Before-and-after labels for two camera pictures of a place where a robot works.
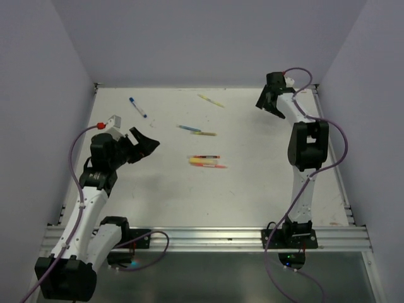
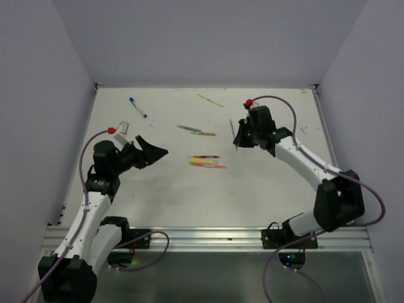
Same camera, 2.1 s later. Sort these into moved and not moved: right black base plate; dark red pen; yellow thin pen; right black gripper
Moved: right black gripper
Not moved: dark red pen; yellow thin pen; right black base plate
